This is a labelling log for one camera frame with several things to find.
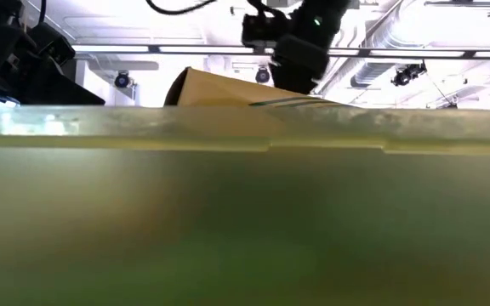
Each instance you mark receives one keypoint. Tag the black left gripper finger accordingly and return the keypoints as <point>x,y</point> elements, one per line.
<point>58,91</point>

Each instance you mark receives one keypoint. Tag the yellow green crayon box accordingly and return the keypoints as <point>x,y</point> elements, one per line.
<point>219,91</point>

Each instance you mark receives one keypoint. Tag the yellow-green transparent plastic case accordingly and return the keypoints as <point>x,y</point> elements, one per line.
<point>245,212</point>

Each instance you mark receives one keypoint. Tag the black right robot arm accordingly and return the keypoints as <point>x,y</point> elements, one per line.
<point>326,17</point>

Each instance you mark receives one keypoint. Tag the black track spotlight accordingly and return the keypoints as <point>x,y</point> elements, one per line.
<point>404,76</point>
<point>262,75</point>
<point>122,80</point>

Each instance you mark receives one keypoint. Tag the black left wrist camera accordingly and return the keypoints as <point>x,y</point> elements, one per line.
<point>51,44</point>

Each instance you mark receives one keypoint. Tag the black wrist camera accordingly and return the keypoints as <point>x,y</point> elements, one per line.
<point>262,32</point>
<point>51,44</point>

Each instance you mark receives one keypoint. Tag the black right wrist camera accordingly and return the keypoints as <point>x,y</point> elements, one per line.
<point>262,32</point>

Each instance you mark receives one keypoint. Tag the ceiling track rail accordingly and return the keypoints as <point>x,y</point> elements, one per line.
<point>398,53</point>

